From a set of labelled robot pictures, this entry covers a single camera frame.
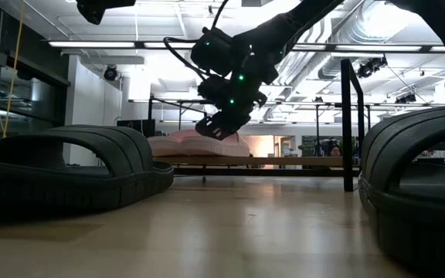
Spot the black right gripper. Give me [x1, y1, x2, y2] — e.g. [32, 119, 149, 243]
[194, 71, 269, 141]

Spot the wooden shelf with black frame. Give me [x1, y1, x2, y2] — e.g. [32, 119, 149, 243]
[148, 57, 366, 193]

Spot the black rubber slide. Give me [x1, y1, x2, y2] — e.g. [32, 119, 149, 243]
[357, 103, 445, 277]
[0, 124, 175, 218]

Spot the black computer monitor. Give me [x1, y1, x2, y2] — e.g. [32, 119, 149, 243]
[116, 118, 157, 139]

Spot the black ceiling spotlight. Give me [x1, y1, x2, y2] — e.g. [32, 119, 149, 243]
[356, 56, 388, 79]
[103, 64, 120, 82]

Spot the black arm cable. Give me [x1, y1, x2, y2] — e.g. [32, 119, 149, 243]
[163, 0, 231, 80]

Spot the black ceiling light rail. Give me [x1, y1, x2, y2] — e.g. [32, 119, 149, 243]
[47, 39, 445, 53]

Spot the silver ventilation duct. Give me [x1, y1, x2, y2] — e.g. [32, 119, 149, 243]
[317, 0, 413, 80]

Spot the yellow cable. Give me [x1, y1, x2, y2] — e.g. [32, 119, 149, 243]
[0, 0, 25, 139]

